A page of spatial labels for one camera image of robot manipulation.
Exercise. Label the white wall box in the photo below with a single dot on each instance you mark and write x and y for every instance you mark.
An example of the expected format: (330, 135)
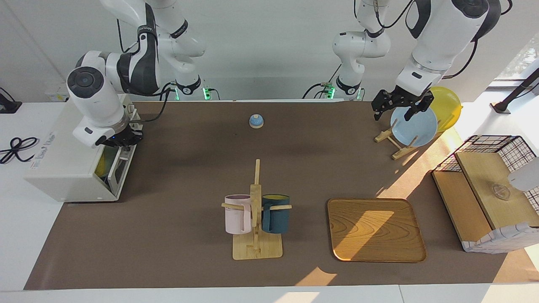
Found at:
(57, 93)

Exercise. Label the brown table mat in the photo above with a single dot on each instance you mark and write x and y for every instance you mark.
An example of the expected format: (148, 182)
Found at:
(168, 244)

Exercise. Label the white blurry object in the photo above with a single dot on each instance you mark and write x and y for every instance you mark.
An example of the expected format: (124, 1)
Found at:
(526, 176)

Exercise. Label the black desk stand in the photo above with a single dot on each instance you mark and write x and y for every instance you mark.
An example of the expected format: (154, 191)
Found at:
(516, 90)

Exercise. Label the pink mug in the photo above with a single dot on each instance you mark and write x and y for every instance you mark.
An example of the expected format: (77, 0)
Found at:
(236, 216)

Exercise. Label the small blue bell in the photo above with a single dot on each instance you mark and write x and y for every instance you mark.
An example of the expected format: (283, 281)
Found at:
(256, 121)

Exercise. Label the light blue plate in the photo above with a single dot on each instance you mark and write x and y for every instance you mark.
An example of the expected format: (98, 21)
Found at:
(414, 128)

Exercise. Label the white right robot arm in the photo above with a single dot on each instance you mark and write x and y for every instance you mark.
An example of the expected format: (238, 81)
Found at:
(94, 101)

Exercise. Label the small clear glass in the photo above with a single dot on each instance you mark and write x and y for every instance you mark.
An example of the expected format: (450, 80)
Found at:
(501, 191)

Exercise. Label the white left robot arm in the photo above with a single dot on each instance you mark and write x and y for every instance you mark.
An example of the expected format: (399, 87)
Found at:
(438, 38)

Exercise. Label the black clamp mount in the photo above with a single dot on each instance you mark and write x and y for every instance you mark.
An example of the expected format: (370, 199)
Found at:
(8, 105)

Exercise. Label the dark blue mug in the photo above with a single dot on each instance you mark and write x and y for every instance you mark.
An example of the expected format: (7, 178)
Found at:
(276, 219)

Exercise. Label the wooden serving tray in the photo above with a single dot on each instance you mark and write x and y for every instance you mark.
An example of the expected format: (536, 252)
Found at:
(374, 231)

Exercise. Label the yellow plate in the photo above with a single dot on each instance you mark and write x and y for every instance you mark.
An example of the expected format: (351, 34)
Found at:
(448, 105)

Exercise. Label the wooden step shelf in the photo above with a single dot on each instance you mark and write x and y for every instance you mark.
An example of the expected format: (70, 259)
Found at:
(476, 181)

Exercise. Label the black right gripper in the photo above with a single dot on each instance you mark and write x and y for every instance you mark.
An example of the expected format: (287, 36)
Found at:
(117, 139)

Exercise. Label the wooden plate rack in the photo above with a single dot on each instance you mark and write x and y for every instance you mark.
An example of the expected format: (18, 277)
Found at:
(400, 152)

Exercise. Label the wooden mug tree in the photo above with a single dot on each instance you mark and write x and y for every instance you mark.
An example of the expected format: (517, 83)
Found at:
(257, 250)

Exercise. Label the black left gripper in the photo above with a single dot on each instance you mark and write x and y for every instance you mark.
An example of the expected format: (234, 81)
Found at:
(400, 97)

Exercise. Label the white toaster oven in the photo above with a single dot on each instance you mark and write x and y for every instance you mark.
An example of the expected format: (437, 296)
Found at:
(63, 168)

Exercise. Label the yellow corn cob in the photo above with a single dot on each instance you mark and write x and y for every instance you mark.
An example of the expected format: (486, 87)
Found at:
(102, 166)

